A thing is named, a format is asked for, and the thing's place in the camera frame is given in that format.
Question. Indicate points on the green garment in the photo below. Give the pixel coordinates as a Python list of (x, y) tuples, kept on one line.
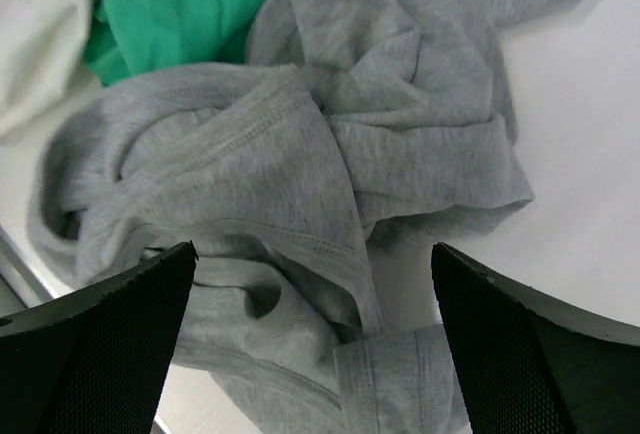
[(132, 37)]

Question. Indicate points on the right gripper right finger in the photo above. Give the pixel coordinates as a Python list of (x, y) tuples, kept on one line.
[(527, 362)]

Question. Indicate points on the large white garment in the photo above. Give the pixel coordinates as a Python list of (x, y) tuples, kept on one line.
[(42, 43)]

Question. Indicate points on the gray tank top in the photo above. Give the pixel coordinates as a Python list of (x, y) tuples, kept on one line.
[(354, 123)]

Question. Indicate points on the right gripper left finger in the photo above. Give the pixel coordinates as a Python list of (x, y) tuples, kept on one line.
[(96, 360)]

